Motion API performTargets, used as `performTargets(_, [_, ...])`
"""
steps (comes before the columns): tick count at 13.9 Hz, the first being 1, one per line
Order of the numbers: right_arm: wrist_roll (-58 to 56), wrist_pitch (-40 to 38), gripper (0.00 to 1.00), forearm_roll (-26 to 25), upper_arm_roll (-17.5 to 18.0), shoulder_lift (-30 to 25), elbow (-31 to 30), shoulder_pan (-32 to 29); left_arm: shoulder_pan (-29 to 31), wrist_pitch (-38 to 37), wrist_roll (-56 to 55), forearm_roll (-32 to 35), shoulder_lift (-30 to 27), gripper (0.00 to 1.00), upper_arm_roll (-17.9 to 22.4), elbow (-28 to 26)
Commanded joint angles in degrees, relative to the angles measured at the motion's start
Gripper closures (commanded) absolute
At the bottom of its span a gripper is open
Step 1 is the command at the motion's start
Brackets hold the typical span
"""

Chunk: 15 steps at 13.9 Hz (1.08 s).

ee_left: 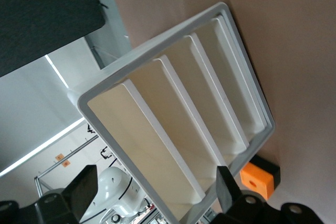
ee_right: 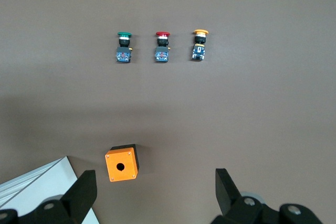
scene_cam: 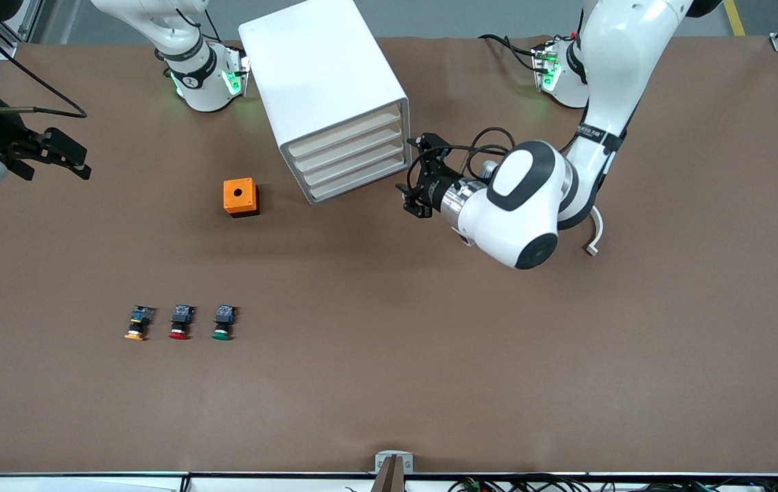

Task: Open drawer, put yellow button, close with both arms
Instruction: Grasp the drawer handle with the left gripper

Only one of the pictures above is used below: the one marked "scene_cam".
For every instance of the white drawer cabinet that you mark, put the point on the white drawer cabinet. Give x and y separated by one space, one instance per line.
320 61

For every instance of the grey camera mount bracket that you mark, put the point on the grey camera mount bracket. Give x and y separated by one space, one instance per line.
394 463

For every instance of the white curved bracket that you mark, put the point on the white curved bracket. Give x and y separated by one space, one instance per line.
597 232

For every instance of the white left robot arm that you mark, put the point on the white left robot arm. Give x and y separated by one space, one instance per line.
526 198

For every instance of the yellow push button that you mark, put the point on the yellow push button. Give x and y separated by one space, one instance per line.
137 321

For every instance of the green push button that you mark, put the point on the green push button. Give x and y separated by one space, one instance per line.
224 320

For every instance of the brown table mat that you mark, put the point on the brown table mat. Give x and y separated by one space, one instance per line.
389 342

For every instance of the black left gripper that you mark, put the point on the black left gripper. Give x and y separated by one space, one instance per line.
434 187

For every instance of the orange button enclosure box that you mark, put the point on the orange button enclosure box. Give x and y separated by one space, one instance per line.
238 195

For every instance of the red push button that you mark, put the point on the red push button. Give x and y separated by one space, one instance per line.
181 320

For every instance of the cream plastic drawer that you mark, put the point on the cream plastic drawer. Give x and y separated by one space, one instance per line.
348 175
348 161

